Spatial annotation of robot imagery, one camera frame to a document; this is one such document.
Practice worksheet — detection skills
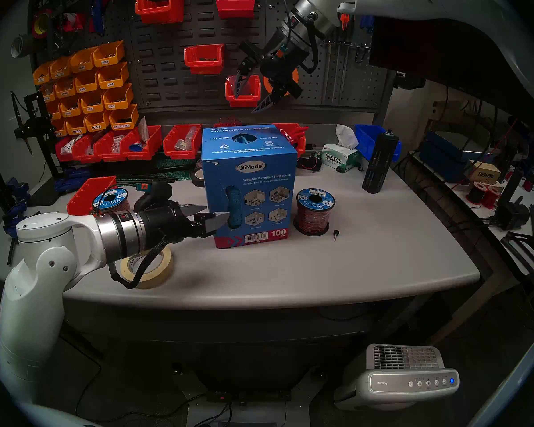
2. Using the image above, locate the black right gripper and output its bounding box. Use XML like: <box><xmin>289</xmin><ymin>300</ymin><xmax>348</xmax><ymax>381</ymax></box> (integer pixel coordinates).
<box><xmin>234</xmin><ymin>38</ymin><xmax>311</xmax><ymax>114</ymax></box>

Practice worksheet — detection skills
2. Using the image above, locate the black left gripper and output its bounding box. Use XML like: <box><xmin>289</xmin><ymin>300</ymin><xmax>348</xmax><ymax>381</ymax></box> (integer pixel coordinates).
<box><xmin>138</xmin><ymin>200</ymin><xmax>231</xmax><ymax>247</ymax></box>

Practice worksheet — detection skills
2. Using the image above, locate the blue shop towel box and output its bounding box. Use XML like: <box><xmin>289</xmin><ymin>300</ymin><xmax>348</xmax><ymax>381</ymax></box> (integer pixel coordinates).
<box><xmin>201</xmin><ymin>124</ymin><xmax>297</xmax><ymax>249</ymax></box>

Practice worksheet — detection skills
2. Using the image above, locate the red bin with plastic bag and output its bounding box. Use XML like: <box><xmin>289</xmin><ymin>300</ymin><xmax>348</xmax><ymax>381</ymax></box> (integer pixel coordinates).
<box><xmin>225</xmin><ymin>75</ymin><xmax>261</xmax><ymax>108</ymax></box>

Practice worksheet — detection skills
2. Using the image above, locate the orange tape roll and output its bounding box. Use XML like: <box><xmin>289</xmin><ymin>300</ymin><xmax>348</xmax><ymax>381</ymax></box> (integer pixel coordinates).
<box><xmin>263</xmin><ymin>59</ymin><xmax>299</xmax><ymax>97</ymax></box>

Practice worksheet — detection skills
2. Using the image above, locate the green cutting mat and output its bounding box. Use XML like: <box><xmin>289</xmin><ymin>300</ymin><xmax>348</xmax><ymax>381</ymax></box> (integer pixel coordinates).
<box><xmin>116</xmin><ymin>157</ymin><xmax>203</xmax><ymax>184</ymax></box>

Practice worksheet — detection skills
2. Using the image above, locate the red bin with red tools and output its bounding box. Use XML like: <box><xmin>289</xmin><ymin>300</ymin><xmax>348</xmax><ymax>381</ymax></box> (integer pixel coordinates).
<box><xmin>274</xmin><ymin>123</ymin><xmax>308</xmax><ymax>157</ymax></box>

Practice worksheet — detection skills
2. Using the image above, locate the beige masking tape roll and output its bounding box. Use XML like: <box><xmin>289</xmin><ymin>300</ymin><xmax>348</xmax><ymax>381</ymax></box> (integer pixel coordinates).
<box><xmin>120</xmin><ymin>244</ymin><xmax>174</xmax><ymax>289</ymax></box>

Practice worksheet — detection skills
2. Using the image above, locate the orange black screwdriver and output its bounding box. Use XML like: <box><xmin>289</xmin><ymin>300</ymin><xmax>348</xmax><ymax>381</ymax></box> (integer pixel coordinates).
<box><xmin>323</xmin><ymin>28</ymin><xmax>336</xmax><ymax>104</ymax></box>
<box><xmin>336</xmin><ymin>13</ymin><xmax>351</xmax><ymax>97</ymax></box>

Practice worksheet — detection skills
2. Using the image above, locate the dark red plastic bin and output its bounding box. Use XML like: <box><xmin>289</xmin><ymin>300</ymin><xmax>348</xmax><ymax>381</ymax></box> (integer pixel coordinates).
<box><xmin>216</xmin><ymin>0</ymin><xmax>256</xmax><ymax>20</ymax></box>

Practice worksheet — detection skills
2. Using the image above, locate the dark grey pegboard panel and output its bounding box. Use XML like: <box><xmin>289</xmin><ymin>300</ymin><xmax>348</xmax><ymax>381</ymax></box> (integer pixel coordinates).
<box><xmin>31</xmin><ymin>0</ymin><xmax>396</xmax><ymax>115</ymax></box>

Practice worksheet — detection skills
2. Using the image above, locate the black circuit board device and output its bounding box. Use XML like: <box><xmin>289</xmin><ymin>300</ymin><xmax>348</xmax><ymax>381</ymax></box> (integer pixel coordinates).
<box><xmin>296</xmin><ymin>153</ymin><xmax>324</xmax><ymax>171</ymax></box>

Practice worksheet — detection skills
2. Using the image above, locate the Kimtech tissue box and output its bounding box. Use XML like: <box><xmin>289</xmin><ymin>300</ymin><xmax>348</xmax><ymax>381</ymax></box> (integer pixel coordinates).
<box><xmin>321</xmin><ymin>125</ymin><xmax>363</xmax><ymax>173</ymax></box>

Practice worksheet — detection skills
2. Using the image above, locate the blue plastic bin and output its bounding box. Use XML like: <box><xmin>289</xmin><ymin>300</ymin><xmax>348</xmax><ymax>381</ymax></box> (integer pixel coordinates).
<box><xmin>355</xmin><ymin>125</ymin><xmax>402</xmax><ymax>162</ymax></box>

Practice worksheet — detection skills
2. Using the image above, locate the yellow bin labelled M4 hex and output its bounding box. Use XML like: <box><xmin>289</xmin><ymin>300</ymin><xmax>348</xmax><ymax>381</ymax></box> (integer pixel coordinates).
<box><xmin>109</xmin><ymin>104</ymin><xmax>139</xmax><ymax>131</ymax></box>

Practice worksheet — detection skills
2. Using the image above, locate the blue clamp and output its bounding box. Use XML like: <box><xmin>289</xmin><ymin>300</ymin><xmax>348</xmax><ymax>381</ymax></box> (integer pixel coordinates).
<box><xmin>8</xmin><ymin>177</ymin><xmax>31</xmax><ymax>202</ymax></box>
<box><xmin>2</xmin><ymin>203</ymin><xmax>32</xmax><ymax>230</ymax></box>
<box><xmin>53</xmin><ymin>166</ymin><xmax>92</xmax><ymax>193</ymax></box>

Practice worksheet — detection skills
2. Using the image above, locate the yellow bin labelled M2.5-5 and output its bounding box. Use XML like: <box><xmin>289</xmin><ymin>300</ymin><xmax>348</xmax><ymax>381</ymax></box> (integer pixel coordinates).
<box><xmin>85</xmin><ymin>113</ymin><xmax>112</xmax><ymax>132</ymax></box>

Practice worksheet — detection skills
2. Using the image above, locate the yellow bin labelled M3-4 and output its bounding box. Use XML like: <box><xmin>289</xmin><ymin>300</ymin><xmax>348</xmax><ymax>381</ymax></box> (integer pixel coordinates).
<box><xmin>97</xmin><ymin>62</ymin><xmax>129</xmax><ymax>90</ymax></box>

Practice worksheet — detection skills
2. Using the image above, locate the black cylindrical bottle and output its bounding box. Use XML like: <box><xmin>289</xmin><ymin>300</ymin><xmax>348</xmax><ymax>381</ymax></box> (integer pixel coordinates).
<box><xmin>362</xmin><ymin>129</ymin><xmax>400</xmax><ymax>194</ymax></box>

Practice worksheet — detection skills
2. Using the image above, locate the yellow bin labelled M3X6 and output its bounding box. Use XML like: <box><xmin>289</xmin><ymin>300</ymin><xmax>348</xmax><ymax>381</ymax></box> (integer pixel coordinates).
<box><xmin>93</xmin><ymin>40</ymin><xmax>125</xmax><ymax>68</ymax></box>

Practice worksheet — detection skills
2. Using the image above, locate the blue hand tool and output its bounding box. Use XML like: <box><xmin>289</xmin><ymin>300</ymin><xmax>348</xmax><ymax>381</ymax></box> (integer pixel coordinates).
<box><xmin>93</xmin><ymin>0</ymin><xmax>106</xmax><ymax>36</ymax></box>

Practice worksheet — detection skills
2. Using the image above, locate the black power strip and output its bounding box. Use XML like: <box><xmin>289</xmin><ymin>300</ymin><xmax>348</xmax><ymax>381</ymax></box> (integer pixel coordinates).
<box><xmin>206</xmin><ymin>388</ymin><xmax>293</xmax><ymax>404</ymax></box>

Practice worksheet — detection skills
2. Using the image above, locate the black metal stand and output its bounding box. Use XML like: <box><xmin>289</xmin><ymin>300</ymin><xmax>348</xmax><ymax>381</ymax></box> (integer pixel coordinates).
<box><xmin>11</xmin><ymin>90</ymin><xmax>63</xmax><ymax>177</ymax></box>

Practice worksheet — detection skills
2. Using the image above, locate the blue equipment case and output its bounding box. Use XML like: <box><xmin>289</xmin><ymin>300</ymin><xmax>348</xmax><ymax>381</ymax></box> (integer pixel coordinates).
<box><xmin>420</xmin><ymin>130</ymin><xmax>469</xmax><ymax>183</ymax></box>

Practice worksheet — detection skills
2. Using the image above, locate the black monitor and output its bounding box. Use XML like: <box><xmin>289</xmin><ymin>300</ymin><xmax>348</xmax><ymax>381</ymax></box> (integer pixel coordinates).
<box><xmin>368</xmin><ymin>15</ymin><xmax>534</xmax><ymax>133</ymax></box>

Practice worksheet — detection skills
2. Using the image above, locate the red yellow tape roll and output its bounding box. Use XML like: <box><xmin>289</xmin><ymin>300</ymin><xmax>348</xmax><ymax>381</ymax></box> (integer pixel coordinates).
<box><xmin>31</xmin><ymin>9</ymin><xmax>53</xmax><ymax>40</ymax></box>

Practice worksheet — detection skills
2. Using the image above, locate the small cardboard box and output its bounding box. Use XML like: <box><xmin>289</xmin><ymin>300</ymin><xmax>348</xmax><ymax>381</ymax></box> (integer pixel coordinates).
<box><xmin>465</xmin><ymin>160</ymin><xmax>502</xmax><ymax>184</ymax></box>

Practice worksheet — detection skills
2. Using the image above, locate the white air purifier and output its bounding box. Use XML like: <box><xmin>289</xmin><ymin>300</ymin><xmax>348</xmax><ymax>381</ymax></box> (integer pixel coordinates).
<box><xmin>334</xmin><ymin>344</ymin><xmax>460</xmax><ymax>411</ymax></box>

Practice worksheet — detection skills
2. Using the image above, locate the black power adapter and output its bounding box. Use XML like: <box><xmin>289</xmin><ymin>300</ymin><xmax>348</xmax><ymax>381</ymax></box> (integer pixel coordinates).
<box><xmin>494</xmin><ymin>196</ymin><xmax>531</xmax><ymax>231</ymax></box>

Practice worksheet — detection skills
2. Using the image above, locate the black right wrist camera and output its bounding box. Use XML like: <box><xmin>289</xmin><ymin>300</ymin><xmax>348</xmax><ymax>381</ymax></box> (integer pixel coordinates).
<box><xmin>263</xmin><ymin>44</ymin><xmax>301</xmax><ymax>77</ymax></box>

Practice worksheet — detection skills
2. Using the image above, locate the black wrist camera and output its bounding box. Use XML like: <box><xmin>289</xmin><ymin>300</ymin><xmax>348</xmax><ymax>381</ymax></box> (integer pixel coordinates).
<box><xmin>133</xmin><ymin>181</ymin><xmax>173</xmax><ymax>212</ymax></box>
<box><xmin>263</xmin><ymin>44</ymin><xmax>301</xmax><ymax>77</ymax></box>

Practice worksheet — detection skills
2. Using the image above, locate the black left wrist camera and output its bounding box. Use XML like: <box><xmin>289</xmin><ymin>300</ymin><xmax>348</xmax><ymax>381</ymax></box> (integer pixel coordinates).
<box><xmin>133</xmin><ymin>181</ymin><xmax>173</xmax><ymax>212</ymax></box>

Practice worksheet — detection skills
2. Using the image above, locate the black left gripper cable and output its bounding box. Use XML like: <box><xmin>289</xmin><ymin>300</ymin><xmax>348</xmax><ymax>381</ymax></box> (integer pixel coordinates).
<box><xmin>108</xmin><ymin>237</ymin><xmax>167</xmax><ymax>290</ymax></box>

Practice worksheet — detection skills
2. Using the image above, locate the red wire spool labelled 20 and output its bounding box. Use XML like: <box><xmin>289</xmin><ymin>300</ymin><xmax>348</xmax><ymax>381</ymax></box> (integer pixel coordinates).
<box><xmin>92</xmin><ymin>188</ymin><xmax>132</xmax><ymax>214</ymax></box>

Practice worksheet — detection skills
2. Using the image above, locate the red wire spool labelled 18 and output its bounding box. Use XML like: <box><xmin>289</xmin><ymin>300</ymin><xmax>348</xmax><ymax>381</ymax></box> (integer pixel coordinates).
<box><xmin>294</xmin><ymin>188</ymin><xmax>336</xmax><ymax>236</ymax></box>

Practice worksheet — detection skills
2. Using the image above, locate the grey duct tape roll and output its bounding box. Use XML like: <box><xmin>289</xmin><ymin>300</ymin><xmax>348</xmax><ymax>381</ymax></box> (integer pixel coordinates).
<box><xmin>10</xmin><ymin>34</ymin><xmax>35</xmax><ymax>59</ymax></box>

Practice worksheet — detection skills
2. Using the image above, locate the small red wire spool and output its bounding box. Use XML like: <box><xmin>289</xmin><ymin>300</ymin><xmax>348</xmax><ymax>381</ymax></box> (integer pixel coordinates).
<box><xmin>481</xmin><ymin>186</ymin><xmax>502</xmax><ymax>209</ymax></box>
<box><xmin>466</xmin><ymin>181</ymin><xmax>488</xmax><ymax>205</ymax></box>

